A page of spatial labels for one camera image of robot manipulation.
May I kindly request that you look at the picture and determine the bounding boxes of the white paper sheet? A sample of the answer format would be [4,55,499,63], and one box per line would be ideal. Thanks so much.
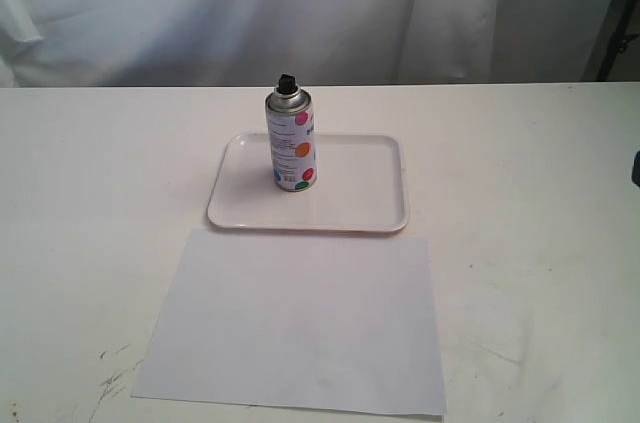
[133,229,446,416]

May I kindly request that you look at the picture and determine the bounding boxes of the white spray can coloured dots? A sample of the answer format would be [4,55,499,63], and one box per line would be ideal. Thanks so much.
[265,74,317,192]

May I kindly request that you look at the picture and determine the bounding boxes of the white cloth backdrop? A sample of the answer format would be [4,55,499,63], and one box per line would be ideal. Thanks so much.
[1,0,611,87]

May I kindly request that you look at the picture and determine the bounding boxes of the dark stand at right edge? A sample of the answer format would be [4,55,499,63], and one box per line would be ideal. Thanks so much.
[582,0,639,82]

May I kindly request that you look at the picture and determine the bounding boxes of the white rectangular plastic tray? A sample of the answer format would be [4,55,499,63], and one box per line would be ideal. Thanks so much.
[206,131,412,238]

